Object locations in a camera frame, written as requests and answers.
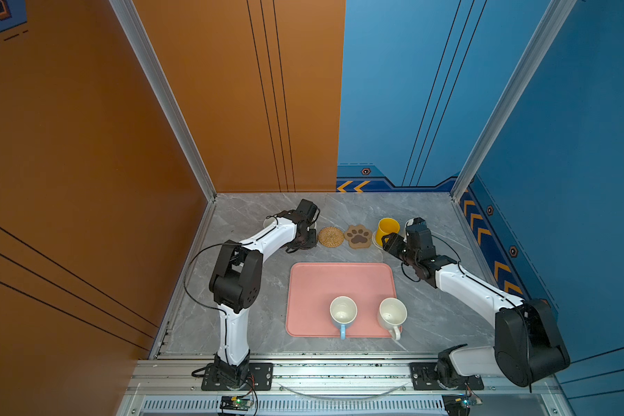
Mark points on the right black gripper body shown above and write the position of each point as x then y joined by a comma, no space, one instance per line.
399,250

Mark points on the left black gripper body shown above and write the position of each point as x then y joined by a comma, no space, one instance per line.
308,241

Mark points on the woven rattan round coaster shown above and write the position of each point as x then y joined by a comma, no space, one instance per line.
331,237

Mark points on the yellow mug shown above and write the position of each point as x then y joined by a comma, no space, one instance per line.
385,227

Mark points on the cork paw print coaster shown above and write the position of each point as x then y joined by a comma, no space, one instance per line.
358,237

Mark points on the purple mug white inside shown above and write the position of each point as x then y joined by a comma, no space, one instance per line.
270,223

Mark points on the white rainbow stitched coaster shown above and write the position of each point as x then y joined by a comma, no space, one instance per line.
374,243

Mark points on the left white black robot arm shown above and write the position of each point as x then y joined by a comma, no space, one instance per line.
236,283

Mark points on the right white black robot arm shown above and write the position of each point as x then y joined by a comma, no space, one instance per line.
528,345

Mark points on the white mug front right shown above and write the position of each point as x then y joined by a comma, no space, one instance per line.
392,314

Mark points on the pink rectangular tray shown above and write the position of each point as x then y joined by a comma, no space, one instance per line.
313,286

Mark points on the right circuit board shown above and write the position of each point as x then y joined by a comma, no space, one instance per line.
461,405

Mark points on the left green circuit board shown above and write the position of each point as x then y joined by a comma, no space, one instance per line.
236,405

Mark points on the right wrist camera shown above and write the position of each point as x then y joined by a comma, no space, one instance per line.
415,222

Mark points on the white mug blue handle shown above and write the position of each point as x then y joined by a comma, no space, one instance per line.
343,312

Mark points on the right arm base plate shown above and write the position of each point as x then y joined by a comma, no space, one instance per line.
428,376

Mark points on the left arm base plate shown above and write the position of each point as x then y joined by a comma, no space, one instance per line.
221,377

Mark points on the left aluminium corner post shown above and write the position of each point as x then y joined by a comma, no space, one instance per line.
135,31

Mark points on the aluminium corner post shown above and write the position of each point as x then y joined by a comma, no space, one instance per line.
544,35
135,31

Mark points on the right aluminium corner post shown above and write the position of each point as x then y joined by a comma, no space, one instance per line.
544,35

